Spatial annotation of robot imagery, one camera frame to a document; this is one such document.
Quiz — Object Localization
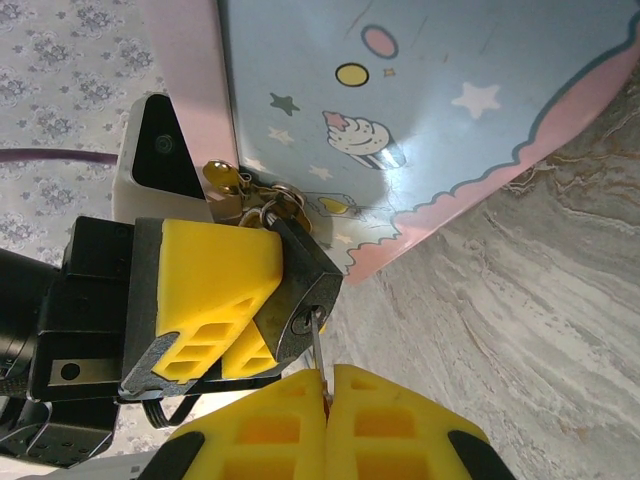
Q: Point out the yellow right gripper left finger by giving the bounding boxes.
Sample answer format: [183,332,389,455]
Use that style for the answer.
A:
[144,368,330,480]

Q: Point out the brass keys on ring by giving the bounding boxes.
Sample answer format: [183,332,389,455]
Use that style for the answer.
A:
[202,158,311,236]

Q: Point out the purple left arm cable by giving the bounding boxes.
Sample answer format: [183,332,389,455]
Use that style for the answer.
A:
[0,147,122,165]

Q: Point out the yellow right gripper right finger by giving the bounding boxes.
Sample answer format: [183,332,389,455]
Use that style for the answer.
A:
[325,363,516,480]

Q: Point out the silver key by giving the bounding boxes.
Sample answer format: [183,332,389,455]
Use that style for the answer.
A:
[308,305,335,406]

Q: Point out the black padlock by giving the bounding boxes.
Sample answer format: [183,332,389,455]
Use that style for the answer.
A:
[259,196,345,367]

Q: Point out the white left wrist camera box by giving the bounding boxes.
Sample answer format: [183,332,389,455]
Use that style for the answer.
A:
[110,92,212,224]

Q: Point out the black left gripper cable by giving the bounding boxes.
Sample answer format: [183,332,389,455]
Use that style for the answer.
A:
[142,387,201,430]

